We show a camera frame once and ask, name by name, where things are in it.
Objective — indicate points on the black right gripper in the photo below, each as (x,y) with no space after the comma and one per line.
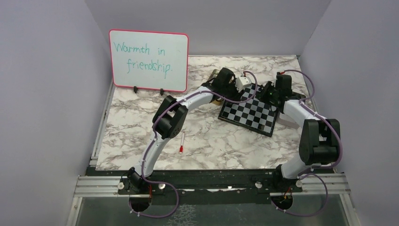
(261,95)

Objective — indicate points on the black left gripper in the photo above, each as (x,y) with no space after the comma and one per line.
(236,95)

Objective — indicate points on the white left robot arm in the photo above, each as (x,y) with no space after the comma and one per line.
(169,119)

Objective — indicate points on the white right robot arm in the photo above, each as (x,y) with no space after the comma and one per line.
(320,143)

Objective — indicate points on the gold tin tray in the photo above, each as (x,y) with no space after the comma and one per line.
(214,73)

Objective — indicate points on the black and silver chessboard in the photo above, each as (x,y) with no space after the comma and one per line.
(253,115)

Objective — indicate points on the pink tin tray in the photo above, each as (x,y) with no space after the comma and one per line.
(285,120)

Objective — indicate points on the white and red marker pen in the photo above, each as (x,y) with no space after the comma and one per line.
(181,149)

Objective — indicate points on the pink framed whiteboard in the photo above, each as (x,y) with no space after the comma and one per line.
(149,60)

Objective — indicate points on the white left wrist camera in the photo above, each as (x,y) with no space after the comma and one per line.
(242,82)

